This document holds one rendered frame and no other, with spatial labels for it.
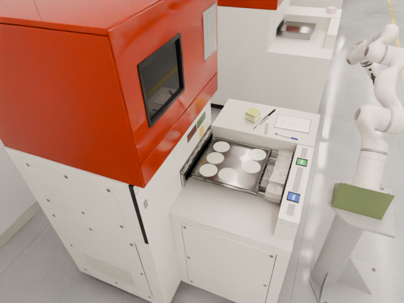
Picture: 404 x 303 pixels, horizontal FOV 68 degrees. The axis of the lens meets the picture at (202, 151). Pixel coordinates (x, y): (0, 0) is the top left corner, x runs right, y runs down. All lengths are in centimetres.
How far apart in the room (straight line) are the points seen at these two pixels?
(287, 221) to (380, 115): 70
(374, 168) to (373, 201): 16
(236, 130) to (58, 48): 117
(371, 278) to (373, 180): 103
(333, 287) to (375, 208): 87
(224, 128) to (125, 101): 103
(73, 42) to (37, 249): 209
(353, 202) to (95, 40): 134
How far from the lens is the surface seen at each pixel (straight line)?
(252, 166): 169
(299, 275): 238
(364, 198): 163
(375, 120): 168
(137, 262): 173
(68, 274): 255
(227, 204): 160
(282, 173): 171
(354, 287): 241
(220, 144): 183
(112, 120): 100
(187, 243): 174
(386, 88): 180
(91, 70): 93
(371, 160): 166
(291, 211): 144
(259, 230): 152
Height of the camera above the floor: 206
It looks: 41 degrees down
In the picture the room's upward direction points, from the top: 3 degrees counter-clockwise
